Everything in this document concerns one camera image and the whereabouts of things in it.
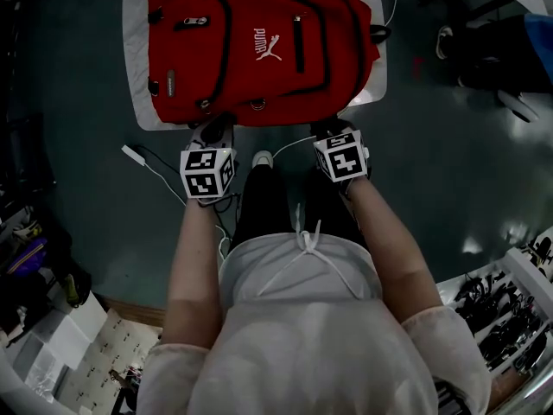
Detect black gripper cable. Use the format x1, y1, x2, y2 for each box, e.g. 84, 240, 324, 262
197, 191, 242, 216

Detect red backpack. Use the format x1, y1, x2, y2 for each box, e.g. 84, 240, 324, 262
146, 0, 392, 129

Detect person's left forearm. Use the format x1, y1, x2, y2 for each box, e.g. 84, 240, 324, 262
162, 195, 226, 350

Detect white printed paper sheet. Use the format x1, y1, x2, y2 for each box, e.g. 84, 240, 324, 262
54, 308, 162, 415

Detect person's black trousers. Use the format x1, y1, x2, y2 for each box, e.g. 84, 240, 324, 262
227, 161, 369, 251

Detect white tray of black cables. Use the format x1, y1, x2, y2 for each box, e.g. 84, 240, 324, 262
435, 227, 553, 408

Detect white power strip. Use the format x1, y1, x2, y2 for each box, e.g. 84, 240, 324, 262
121, 144, 148, 169

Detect white boxes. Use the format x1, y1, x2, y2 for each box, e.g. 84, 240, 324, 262
3, 290, 109, 402

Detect yellow-green shoe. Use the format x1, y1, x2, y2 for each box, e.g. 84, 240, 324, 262
60, 272, 82, 307

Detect person's right forearm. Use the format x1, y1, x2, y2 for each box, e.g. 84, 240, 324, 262
344, 176, 436, 324

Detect thin white cable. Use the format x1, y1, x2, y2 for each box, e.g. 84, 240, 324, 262
143, 162, 188, 208

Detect black power strip cable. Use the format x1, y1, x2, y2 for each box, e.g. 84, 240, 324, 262
137, 144, 183, 177

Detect purple bag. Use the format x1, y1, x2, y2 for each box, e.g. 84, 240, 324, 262
5, 237, 49, 277

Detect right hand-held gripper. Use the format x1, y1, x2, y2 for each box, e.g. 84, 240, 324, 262
310, 118, 372, 184

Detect person's white shirt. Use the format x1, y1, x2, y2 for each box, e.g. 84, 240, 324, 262
137, 203, 493, 415

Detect grey marble table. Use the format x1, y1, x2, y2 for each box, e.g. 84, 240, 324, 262
121, 0, 388, 132

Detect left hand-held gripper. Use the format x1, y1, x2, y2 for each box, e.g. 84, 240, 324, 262
179, 116, 239, 201

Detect white and black wheeled robot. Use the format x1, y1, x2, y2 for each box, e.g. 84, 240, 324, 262
495, 87, 542, 125

